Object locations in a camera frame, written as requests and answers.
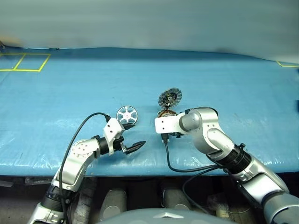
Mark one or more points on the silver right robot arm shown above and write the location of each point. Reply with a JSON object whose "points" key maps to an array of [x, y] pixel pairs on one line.
{"points": [[210, 140]]}

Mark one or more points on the blue plastic table cover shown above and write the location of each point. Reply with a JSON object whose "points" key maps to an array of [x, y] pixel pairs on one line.
{"points": [[149, 79]]}

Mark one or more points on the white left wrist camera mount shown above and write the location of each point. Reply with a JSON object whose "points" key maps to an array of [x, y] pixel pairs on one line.
{"points": [[112, 128]]}

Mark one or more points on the motor housing with copper windings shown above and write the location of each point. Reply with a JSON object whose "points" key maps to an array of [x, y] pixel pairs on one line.
{"points": [[167, 114]]}

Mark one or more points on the white spoked rotor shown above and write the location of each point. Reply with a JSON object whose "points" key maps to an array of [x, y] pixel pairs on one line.
{"points": [[126, 115]]}

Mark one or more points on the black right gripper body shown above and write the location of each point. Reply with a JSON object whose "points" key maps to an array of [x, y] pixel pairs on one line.
{"points": [[176, 134]]}

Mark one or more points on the dark rounded grey foot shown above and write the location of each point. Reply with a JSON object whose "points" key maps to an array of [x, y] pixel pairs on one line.
{"points": [[175, 199], [114, 203]]}

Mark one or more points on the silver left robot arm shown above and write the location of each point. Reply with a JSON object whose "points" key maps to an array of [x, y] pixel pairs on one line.
{"points": [[79, 151]]}

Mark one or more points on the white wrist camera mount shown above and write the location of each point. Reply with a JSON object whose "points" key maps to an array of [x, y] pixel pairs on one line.
{"points": [[165, 123], [112, 128]]}

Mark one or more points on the round hinged motor lid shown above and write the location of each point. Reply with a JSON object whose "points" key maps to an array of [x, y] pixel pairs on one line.
{"points": [[170, 96]]}

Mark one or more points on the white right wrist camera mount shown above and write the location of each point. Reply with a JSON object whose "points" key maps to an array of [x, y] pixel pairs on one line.
{"points": [[165, 123]]}

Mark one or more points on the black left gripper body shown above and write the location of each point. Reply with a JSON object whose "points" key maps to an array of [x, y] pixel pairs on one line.
{"points": [[118, 142]]}

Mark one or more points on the yellow tape double square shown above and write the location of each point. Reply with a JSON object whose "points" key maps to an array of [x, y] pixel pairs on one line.
{"points": [[30, 69]]}

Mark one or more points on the grey robot torso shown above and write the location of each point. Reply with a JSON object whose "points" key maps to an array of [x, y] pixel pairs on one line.
{"points": [[149, 218]]}

